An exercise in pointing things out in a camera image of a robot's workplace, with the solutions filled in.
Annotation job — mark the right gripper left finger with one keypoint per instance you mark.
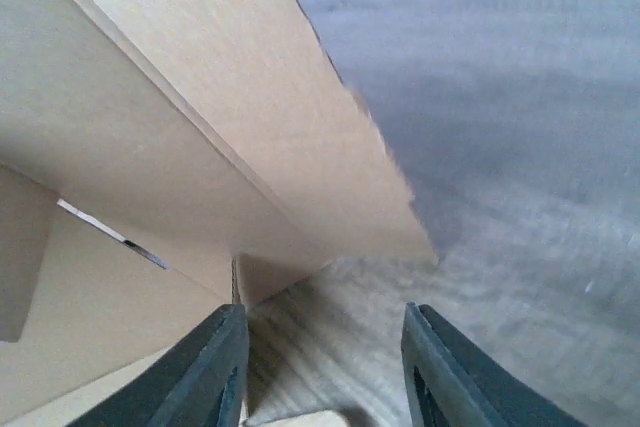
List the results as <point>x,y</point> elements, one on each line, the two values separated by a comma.
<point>200,381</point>

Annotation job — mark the brown cardboard box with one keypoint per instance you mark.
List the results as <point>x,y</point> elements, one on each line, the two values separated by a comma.
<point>162,158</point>

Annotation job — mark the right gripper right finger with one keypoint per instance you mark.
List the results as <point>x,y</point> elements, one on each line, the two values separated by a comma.
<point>450,381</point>

